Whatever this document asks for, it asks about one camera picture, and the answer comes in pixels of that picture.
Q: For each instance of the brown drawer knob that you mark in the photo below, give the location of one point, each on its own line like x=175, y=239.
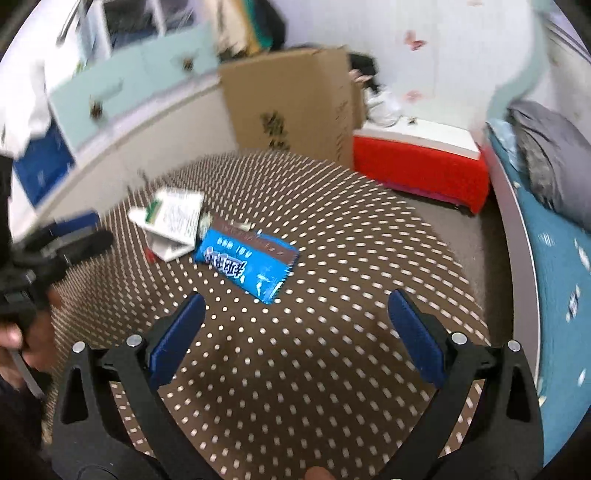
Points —
x=97, y=110
x=188, y=63

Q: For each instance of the person's right hand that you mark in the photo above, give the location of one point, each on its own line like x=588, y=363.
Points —
x=318, y=473

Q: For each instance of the blue snack wrapper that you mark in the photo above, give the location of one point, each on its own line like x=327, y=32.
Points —
x=240, y=263

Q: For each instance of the grey blanket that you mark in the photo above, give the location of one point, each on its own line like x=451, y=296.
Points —
x=554, y=152

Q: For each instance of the white crumpled cloth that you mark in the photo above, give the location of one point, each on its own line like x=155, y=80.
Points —
x=383, y=108

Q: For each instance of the glass-front upper shelf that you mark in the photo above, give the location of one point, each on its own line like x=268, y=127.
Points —
x=134, y=18

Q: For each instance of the white bag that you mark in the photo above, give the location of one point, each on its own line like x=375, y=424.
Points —
x=23, y=106

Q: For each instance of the blue storage box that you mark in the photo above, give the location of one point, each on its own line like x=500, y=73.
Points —
x=44, y=164

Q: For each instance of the green hanging garment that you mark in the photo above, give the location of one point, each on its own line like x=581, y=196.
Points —
x=258, y=23

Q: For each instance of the brown cardboard box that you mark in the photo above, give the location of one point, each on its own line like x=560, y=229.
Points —
x=286, y=92

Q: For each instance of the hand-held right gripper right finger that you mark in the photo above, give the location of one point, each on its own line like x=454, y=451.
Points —
x=418, y=341

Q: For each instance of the white paper carton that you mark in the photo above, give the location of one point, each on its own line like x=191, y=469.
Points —
x=178, y=217

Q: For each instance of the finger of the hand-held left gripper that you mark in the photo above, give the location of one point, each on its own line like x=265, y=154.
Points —
x=78, y=251
x=74, y=221

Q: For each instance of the person's left hand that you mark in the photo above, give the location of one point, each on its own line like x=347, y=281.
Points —
x=44, y=334

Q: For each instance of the person's left forearm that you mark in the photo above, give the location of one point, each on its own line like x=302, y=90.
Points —
x=21, y=424

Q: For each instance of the white floor cabinet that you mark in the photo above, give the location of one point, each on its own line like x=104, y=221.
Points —
x=138, y=138

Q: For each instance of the black cloth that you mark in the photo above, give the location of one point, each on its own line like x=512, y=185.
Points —
x=364, y=71

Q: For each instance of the mint green drawer unit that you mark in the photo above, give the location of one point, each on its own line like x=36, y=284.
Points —
x=134, y=74

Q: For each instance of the blue patterned bedsheet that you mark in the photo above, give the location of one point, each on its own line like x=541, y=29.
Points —
x=558, y=286

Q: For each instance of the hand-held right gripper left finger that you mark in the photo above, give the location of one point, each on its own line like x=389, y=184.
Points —
x=178, y=341

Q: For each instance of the beige hanging garment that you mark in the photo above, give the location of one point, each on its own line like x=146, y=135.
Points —
x=228, y=25

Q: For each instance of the pink butterfly sticker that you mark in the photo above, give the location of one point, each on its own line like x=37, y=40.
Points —
x=414, y=40
x=413, y=96

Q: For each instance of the red stool with white top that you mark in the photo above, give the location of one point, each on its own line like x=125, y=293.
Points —
x=415, y=170

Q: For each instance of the brown dotted tablecloth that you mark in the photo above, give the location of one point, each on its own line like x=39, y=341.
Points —
x=286, y=378

